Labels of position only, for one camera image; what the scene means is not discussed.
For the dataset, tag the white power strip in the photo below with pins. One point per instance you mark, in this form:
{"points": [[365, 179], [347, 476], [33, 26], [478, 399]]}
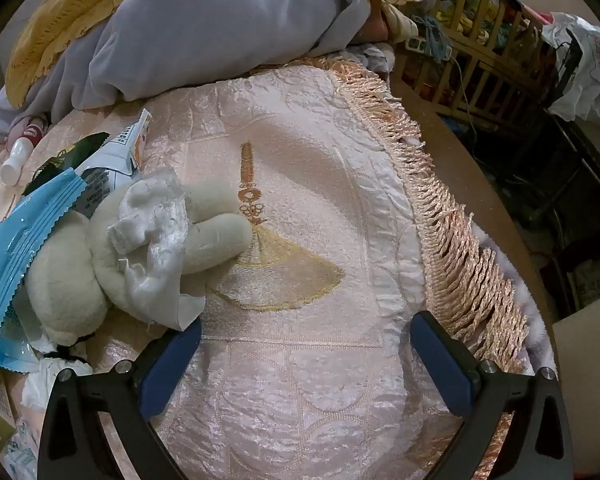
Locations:
{"points": [[414, 45]]}

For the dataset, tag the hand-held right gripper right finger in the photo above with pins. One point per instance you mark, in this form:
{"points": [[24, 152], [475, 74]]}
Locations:
{"points": [[437, 355]]}

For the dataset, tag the cream plush toy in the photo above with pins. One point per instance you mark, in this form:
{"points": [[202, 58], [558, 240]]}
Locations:
{"points": [[60, 280]]}

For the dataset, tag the small white bottle red label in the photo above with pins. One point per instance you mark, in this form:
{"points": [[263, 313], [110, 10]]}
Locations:
{"points": [[14, 162]]}

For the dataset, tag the white printed plastic wrapper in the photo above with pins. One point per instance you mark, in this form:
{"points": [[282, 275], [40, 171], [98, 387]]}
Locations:
{"points": [[22, 447]]}

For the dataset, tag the white plastic bag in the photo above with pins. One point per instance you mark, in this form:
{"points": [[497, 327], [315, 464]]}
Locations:
{"points": [[587, 75]]}

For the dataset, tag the yellow frilled pillow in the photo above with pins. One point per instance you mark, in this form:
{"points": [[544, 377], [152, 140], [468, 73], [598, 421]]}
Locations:
{"points": [[50, 25]]}

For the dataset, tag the pink pillow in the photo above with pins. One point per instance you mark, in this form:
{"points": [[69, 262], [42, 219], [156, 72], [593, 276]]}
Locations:
{"points": [[375, 25]]}

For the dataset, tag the teal cloth tie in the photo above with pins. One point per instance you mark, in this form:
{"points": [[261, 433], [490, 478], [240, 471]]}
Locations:
{"points": [[432, 30]]}

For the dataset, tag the wooden crib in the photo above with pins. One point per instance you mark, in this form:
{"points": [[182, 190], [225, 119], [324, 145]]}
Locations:
{"points": [[485, 35]]}

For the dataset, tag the lilac blanket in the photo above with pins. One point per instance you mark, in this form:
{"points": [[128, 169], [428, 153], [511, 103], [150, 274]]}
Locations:
{"points": [[205, 25]]}

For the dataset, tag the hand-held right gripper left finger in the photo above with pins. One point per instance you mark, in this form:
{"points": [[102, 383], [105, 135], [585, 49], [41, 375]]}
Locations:
{"points": [[172, 360]]}

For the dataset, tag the wooden bed frame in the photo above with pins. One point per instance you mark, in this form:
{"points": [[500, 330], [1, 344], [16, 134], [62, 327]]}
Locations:
{"points": [[480, 160]]}

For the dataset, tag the blue snack wrapper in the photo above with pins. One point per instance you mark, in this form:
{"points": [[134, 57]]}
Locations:
{"points": [[15, 250]]}

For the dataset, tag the pink fringed bedspread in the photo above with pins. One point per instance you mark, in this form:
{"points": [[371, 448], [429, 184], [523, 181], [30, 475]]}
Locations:
{"points": [[305, 185]]}

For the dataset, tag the grey white snack packet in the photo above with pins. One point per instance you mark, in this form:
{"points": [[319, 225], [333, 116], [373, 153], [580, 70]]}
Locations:
{"points": [[107, 167]]}

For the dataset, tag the white tissue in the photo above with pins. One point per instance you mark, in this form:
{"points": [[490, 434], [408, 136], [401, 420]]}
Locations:
{"points": [[42, 380]]}

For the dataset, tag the dark green wrapper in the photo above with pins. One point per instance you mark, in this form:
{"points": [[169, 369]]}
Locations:
{"points": [[87, 147]]}

